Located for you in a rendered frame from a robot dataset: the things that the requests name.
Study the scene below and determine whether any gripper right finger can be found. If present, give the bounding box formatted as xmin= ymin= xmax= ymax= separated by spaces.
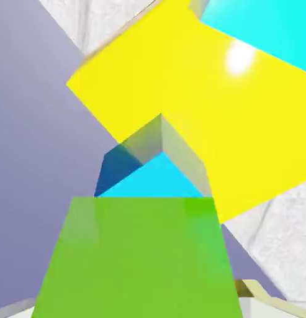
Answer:
xmin=234 ymin=278 xmax=306 ymax=318

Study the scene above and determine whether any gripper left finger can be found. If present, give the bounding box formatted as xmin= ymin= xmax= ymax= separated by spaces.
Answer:
xmin=0 ymin=296 xmax=38 ymax=318

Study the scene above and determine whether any small green cube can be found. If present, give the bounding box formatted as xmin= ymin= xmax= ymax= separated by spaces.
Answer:
xmin=30 ymin=196 xmax=244 ymax=318

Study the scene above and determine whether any small cyan cube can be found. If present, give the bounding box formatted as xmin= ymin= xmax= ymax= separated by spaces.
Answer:
xmin=93 ymin=112 xmax=214 ymax=199

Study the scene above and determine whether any large yellow box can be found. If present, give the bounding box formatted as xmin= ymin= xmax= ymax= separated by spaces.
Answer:
xmin=65 ymin=0 xmax=306 ymax=224

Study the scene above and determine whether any large cyan box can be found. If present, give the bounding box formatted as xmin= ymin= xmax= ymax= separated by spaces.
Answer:
xmin=188 ymin=0 xmax=306 ymax=75

